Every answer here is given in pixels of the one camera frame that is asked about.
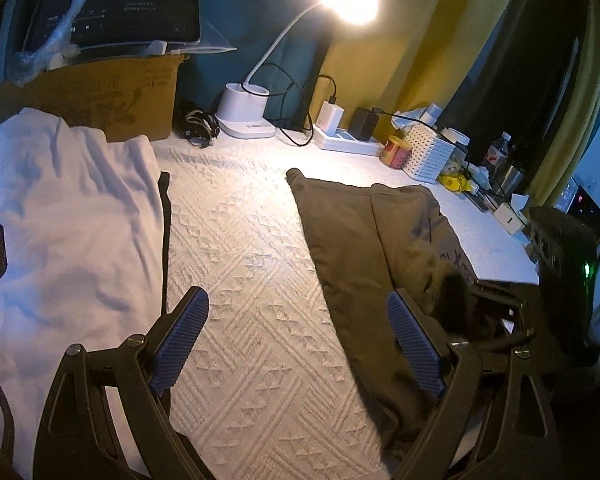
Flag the white charger plug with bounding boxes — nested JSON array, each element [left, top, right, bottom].
[[316, 101, 346, 133]]

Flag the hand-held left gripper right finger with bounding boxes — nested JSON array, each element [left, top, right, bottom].
[[385, 289, 565, 480]]

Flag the white power strip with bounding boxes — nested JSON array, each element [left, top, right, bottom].
[[312, 125, 387, 157]]

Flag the yellow snack packet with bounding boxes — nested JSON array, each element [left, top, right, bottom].
[[437, 172, 473, 193]]

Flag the white perforated basket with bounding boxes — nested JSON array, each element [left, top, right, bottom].
[[402, 122, 456, 183]]

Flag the black charger cable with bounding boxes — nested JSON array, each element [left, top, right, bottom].
[[312, 75, 338, 106]]

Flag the white desk lamp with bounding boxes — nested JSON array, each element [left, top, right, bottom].
[[215, 0, 382, 140]]

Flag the white textured bed cover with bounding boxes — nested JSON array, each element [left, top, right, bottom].
[[152, 130, 541, 480]]

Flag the clear plastic bottle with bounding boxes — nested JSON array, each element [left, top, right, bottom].
[[485, 132, 512, 173]]

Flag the black adapter cable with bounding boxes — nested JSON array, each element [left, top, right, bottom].
[[372, 107, 433, 128]]

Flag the black power adapter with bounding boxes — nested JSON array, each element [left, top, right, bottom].
[[351, 107, 380, 142]]

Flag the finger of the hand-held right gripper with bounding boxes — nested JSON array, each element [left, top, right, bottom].
[[472, 280, 528, 318], [480, 327, 536, 361]]

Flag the white t-shirt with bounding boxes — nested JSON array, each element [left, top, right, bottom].
[[0, 107, 163, 466]]

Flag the steel cup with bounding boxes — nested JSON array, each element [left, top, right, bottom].
[[495, 160, 526, 198]]

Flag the white crumpled paper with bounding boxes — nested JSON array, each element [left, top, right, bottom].
[[391, 107, 431, 131]]

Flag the clear plastic bag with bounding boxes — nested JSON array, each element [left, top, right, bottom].
[[5, 0, 238, 86]]

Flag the red can yellow lid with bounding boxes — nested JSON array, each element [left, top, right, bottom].
[[379, 135, 413, 170]]

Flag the clear plastic jar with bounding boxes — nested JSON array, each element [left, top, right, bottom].
[[440, 128, 473, 176]]

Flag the yellow curtain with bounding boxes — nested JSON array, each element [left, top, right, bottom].
[[312, 0, 526, 131]]

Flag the black monitor in plastic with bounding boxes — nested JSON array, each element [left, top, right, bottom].
[[20, 0, 202, 53]]

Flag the black lamp cable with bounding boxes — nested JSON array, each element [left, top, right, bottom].
[[252, 62, 315, 148]]

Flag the cardboard box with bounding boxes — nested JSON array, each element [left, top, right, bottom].
[[0, 52, 191, 143]]

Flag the brown t-shirt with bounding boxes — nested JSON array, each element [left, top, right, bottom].
[[285, 167, 511, 461]]

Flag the black cable bundle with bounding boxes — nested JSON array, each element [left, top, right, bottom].
[[172, 100, 221, 148]]

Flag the tissue box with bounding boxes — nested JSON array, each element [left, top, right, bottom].
[[492, 194, 531, 236]]

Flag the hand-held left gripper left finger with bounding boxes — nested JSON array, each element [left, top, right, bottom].
[[32, 285, 216, 480]]

